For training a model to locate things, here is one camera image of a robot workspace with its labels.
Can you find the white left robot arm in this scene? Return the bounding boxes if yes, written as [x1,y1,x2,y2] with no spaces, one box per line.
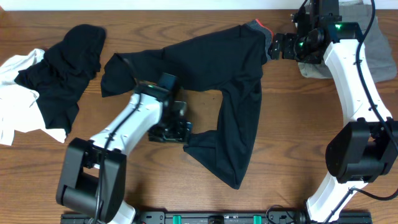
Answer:
[56,83,192,224]

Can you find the black leggings with coral waistband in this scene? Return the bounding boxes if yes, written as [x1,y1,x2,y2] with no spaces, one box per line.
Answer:
[101,20,273,189]

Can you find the black garment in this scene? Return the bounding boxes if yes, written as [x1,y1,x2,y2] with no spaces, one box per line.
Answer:
[15,24,106,134]

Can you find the white t-shirt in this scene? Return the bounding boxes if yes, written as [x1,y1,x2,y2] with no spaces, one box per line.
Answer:
[1,49,67,146]

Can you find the grey folded trousers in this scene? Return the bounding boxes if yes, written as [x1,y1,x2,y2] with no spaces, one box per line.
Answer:
[298,1,397,83]

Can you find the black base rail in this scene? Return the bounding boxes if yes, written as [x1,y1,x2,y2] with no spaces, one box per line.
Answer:
[60,208,373,224]

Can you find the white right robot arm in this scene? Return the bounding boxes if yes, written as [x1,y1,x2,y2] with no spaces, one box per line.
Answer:
[267,22,397,223]

